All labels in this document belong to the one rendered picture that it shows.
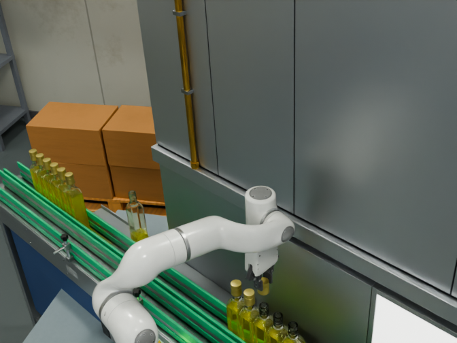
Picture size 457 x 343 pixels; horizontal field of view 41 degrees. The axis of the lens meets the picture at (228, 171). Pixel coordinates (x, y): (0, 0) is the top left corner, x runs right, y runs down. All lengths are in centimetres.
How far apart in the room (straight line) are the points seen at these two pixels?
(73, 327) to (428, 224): 168
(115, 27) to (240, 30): 361
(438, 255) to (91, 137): 304
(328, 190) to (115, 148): 271
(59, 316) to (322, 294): 132
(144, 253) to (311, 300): 66
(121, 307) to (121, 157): 278
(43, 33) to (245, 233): 427
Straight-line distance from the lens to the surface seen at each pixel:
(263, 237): 158
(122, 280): 152
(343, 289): 183
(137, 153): 420
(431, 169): 148
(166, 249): 151
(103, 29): 532
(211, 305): 226
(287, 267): 195
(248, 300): 194
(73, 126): 432
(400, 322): 177
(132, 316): 153
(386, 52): 142
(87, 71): 558
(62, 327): 278
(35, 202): 292
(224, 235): 158
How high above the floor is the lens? 270
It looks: 33 degrees down
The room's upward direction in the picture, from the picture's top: 4 degrees counter-clockwise
